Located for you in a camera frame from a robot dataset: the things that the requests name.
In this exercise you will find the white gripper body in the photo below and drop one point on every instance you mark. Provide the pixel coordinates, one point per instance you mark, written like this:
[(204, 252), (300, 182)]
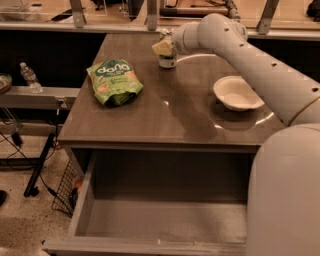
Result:
[(179, 40)]

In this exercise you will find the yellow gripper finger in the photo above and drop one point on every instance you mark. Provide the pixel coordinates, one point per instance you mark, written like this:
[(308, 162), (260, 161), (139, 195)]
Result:
[(164, 47)]

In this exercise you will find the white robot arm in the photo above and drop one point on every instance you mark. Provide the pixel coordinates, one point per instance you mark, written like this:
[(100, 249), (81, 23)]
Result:
[(283, 200)]

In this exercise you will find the open grey top drawer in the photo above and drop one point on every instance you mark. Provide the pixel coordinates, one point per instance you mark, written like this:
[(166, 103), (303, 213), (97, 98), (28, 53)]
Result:
[(159, 203)]

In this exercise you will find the green Dang chip bag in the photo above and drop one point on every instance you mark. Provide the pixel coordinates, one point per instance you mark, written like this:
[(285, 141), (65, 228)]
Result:
[(114, 81)]

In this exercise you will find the white paper bowl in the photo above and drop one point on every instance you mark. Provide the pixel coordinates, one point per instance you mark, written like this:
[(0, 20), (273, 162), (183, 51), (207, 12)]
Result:
[(236, 95)]

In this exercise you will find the clear plastic water bottle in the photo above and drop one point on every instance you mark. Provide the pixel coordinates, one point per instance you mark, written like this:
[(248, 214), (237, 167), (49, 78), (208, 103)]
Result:
[(30, 78)]

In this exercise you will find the grey side bench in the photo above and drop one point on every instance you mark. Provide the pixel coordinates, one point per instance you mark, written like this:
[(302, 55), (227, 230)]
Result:
[(50, 98)]

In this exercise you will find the round dish on bench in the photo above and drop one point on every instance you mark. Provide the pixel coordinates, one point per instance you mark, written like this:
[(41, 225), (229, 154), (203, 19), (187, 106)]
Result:
[(5, 83)]

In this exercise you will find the black stand leg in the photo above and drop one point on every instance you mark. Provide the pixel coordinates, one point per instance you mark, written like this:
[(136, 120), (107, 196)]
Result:
[(31, 190)]

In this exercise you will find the metal railing frame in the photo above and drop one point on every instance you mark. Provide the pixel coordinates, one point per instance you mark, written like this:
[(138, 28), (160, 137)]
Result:
[(272, 19)]

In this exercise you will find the black wire basket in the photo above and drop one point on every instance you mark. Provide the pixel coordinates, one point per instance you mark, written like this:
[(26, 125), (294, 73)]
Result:
[(66, 194)]

